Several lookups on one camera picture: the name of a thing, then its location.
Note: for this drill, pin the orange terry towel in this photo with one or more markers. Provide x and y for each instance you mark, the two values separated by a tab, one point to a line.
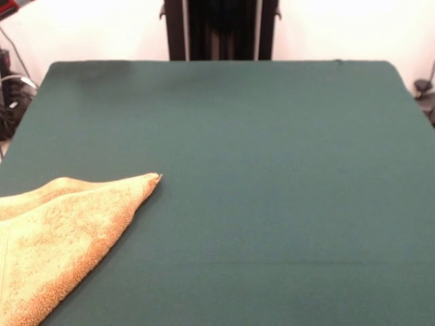
51	237

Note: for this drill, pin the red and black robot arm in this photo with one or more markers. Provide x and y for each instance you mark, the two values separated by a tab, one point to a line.
5	8

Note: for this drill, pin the dark green table cloth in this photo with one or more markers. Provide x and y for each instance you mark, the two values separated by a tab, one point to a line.
272	169

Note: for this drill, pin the black equipment base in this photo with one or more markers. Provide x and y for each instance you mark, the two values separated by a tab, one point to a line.
430	112

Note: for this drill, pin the black power adapter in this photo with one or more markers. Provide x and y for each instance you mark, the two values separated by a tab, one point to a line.
4	61

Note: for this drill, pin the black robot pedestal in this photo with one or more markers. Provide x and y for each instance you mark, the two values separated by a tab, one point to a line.
221	30

